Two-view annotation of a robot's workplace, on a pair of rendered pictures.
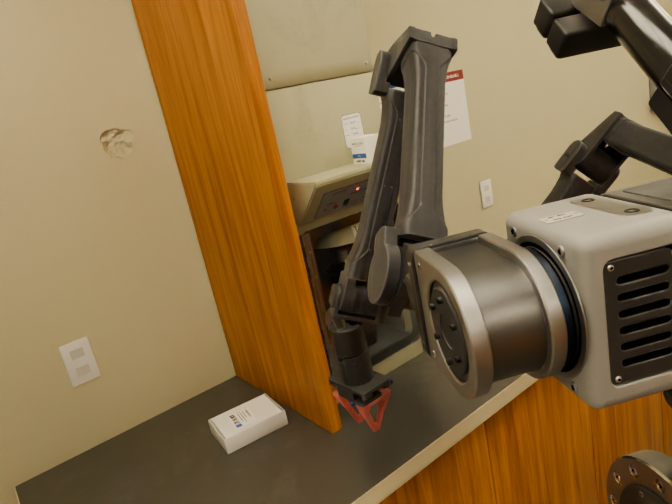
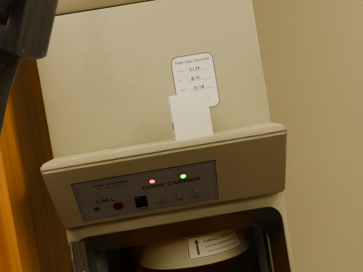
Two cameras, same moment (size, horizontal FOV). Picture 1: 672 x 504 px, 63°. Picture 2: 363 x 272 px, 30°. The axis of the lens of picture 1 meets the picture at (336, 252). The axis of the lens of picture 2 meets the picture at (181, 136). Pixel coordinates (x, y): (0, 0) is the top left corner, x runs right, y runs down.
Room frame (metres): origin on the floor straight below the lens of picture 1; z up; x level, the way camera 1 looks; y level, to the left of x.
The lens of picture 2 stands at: (0.51, -0.61, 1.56)
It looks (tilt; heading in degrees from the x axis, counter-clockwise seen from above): 3 degrees down; 33
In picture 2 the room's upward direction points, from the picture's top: 9 degrees counter-clockwise
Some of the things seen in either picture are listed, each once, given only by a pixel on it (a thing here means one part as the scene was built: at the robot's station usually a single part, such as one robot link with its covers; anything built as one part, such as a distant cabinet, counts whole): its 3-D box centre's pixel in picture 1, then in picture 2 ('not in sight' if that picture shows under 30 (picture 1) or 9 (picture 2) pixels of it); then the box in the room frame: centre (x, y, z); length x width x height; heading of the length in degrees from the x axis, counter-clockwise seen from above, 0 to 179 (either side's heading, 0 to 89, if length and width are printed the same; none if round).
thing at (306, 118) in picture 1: (325, 236); (180, 246); (1.41, 0.02, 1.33); 0.32 x 0.25 x 0.77; 125
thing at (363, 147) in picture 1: (366, 149); (189, 115); (1.29, -0.12, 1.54); 0.05 x 0.05 x 0.06; 36
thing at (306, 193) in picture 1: (359, 186); (169, 178); (1.26, -0.09, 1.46); 0.32 x 0.12 x 0.10; 125
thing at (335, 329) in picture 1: (348, 336); not in sight; (0.88, 0.01, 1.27); 0.07 x 0.06 x 0.07; 6
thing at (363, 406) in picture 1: (367, 405); not in sight; (0.87, 0.00, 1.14); 0.07 x 0.07 x 0.09; 34
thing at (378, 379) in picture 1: (356, 368); not in sight; (0.87, 0.01, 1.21); 0.10 x 0.07 x 0.07; 34
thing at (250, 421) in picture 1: (247, 421); not in sight; (1.20, 0.30, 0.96); 0.16 x 0.12 x 0.04; 118
